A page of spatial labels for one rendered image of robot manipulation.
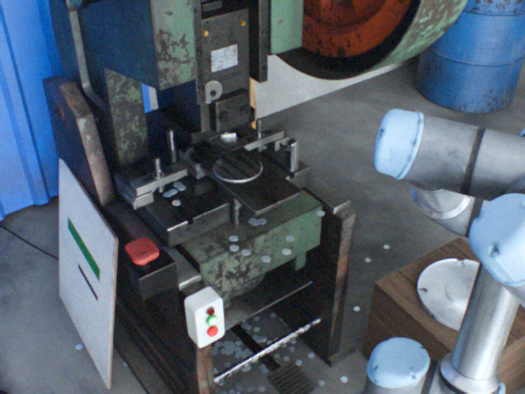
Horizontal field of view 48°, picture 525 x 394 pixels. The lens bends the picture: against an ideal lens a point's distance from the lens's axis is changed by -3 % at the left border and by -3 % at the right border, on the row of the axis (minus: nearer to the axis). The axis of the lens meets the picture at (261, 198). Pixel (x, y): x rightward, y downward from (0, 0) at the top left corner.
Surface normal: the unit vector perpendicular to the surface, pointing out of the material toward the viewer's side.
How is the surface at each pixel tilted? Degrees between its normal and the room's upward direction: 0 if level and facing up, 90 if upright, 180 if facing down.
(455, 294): 0
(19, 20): 90
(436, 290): 0
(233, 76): 90
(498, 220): 45
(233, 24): 90
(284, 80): 90
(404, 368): 8
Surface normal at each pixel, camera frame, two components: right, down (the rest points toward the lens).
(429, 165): -0.43, 0.45
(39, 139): 0.60, 0.48
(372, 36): -0.80, 0.36
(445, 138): -0.23, -0.37
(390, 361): -0.12, -0.82
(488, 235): -0.69, -0.62
